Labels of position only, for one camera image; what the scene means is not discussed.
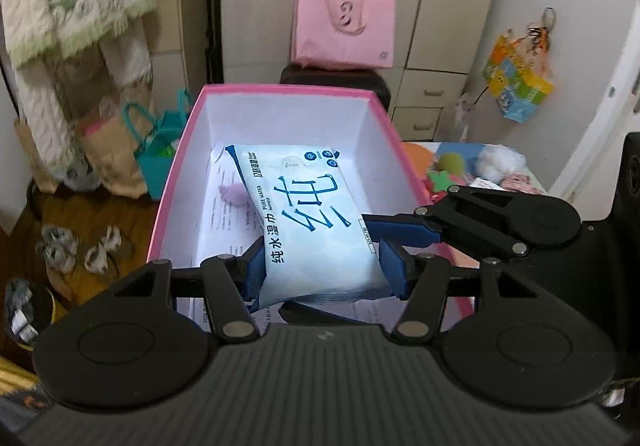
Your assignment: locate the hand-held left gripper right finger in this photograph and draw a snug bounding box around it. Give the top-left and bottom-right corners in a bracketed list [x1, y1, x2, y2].
[378, 237, 538, 343]

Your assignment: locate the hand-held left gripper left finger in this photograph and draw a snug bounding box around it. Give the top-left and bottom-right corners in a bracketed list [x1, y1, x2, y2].
[112, 240, 268, 344]

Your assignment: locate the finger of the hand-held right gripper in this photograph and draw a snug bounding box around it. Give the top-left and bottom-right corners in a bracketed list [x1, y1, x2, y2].
[361, 185, 531, 258]

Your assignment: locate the light blue wet wipes pack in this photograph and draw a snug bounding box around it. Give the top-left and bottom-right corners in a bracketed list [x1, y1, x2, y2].
[212, 142, 401, 309]

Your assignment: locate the white mesh bath pouf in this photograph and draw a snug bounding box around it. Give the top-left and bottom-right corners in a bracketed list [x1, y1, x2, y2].
[472, 145, 528, 182]

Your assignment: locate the pink cardboard box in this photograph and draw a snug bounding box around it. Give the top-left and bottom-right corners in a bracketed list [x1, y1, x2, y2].
[146, 84, 476, 327]

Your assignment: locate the white printed paper sheet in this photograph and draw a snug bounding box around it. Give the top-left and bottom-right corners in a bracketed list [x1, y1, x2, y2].
[187, 153, 266, 327]

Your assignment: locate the green star plush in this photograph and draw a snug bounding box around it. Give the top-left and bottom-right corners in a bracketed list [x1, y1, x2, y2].
[430, 171, 463, 193]

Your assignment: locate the orange felt piece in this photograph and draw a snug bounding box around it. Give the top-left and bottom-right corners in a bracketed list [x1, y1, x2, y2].
[402, 142, 441, 172]

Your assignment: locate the purple fluffy pompom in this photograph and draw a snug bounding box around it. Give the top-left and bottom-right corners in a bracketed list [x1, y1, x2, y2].
[216, 182, 249, 207]

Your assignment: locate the green pompom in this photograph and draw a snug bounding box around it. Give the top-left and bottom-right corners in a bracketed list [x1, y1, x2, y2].
[440, 152, 468, 174]

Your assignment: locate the colourful patterned mat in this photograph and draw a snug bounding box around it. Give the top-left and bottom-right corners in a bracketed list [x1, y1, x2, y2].
[400, 140, 548, 204]

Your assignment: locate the pink crochet piece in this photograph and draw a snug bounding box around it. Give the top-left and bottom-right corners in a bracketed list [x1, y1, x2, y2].
[500, 173, 543, 197]

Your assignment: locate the black suitcase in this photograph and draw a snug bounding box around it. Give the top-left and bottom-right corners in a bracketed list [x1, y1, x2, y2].
[279, 62, 392, 107]

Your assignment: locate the white door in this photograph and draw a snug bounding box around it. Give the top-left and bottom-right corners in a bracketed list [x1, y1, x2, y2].
[465, 0, 640, 207]

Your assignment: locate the colourful gift bag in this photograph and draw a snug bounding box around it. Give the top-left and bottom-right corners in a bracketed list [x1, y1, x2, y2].
[481, 26, 556, 124]

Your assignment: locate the pink tote bag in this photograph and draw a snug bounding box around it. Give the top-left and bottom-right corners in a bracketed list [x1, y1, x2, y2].
[291, 0, 397, 71]

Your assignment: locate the beige wardrobe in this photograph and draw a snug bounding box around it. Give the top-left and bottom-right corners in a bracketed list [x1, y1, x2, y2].
[220, 0, 508, 143]

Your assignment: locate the dark waste bin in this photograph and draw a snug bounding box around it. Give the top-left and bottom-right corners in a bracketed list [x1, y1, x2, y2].
[0, 276, 56, 352]

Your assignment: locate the teal handle bag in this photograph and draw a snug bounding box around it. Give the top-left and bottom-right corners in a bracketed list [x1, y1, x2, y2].
[122, 89, 196, 202]

